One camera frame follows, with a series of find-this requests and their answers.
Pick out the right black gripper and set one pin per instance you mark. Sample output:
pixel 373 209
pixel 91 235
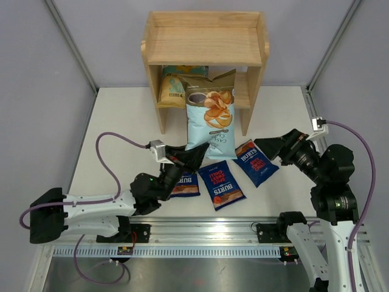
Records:
pixel 298 139

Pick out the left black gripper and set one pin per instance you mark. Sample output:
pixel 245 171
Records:
pixel 191 157

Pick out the blue burts chips bag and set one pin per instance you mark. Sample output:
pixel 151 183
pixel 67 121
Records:
pixel 221 185
pixel 254 163
pixel 187 186

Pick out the light blue cassava chips bag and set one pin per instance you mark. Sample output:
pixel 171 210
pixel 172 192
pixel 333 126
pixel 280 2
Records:
pixel 210 107

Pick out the large yellow kettle chips bag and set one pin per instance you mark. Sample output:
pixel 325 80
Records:
pixel 172 93

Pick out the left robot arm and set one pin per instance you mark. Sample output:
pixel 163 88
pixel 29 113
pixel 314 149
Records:
pixel 55 214

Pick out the wooden two-tier shelf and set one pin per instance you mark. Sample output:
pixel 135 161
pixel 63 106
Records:
pixel 210 38

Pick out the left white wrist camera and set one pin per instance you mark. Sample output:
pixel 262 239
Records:
pixel 157 149

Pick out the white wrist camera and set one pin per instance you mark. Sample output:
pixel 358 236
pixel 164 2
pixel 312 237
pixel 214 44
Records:
pixel 320 129
pixel 157 149

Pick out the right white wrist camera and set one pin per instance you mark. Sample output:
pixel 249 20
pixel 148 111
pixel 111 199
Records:
pixel 320 129

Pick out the right aluminium frame post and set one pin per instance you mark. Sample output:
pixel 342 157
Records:
pixel 336 39

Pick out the aluminium frame post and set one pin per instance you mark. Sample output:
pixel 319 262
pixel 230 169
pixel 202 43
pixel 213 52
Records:
pixel 69 40
pixel 336 39

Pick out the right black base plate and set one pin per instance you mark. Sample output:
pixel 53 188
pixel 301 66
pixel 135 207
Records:
pixel 269 233

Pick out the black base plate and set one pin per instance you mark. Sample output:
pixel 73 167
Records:
pixel 269 233
pixel 139 232

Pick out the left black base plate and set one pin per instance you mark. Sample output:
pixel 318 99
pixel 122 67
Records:
pixel 139 232

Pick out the left aluminium frame post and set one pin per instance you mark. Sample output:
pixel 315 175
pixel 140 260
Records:
pixel 69 40

